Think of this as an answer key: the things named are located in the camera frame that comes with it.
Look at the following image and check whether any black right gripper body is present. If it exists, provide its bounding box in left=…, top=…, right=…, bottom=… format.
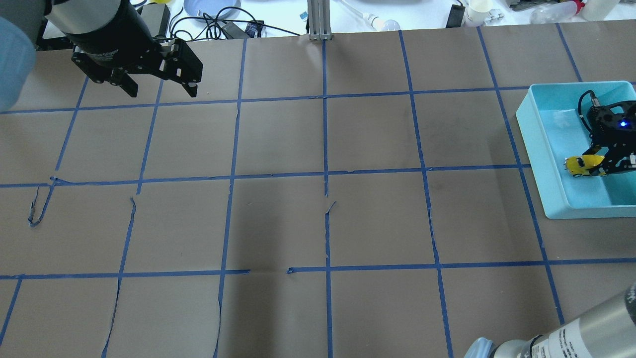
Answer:
left=604, top=140, right=636, bottom=175

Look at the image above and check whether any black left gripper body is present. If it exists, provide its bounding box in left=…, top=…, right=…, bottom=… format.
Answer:
left=71, top=5, right=203, bottom=84

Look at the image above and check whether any yellow toy beetle car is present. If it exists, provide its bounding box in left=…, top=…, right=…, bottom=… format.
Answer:
left=564, top=156, right=605, bottom=178

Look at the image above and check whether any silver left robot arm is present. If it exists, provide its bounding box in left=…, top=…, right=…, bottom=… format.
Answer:
left=0, top=0, right=204, bottom=111

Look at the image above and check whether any black power adapter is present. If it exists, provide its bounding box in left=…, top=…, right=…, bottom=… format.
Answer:
left=140, top=3, right=170, bottom=38

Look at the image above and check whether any teal plastic storage bin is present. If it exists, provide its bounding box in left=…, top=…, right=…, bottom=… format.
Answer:
left=516, top=80, right=636, bottom=220

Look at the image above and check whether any blue plastic plate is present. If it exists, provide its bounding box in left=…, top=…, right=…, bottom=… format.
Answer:
left=182, top=0, right=241, bottom=22

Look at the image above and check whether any white squeeze bottle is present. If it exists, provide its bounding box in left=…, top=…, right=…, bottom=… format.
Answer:
left=529, top=0, right=586, bottom=24

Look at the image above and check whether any white paper cup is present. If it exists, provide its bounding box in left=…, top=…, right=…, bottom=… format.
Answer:
left=464, top=0, right=493, bottom=27

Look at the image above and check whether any aluminium frame post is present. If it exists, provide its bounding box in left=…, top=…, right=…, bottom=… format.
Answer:
left=307, top=0, right=332, bottom=41

